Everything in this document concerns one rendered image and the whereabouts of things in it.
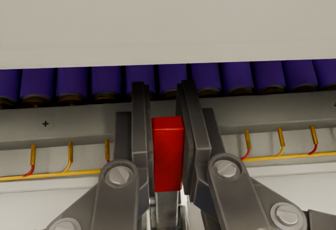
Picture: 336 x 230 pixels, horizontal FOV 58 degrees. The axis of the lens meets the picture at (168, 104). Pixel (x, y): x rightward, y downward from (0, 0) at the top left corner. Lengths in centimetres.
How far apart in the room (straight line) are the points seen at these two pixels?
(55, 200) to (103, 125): 5
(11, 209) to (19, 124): 5
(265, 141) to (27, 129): 14
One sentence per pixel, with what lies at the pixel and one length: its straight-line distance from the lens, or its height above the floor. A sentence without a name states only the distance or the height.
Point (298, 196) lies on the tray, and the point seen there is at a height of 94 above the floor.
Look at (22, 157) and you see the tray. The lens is 20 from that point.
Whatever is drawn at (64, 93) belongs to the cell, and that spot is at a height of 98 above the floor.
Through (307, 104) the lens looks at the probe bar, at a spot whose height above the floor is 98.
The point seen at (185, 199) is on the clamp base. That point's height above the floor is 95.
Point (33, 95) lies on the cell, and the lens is 19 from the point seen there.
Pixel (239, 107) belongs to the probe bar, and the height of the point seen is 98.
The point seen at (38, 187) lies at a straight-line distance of 19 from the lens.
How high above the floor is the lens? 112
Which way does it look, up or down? 53 degrees down
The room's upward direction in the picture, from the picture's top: 3 degrees clockwise
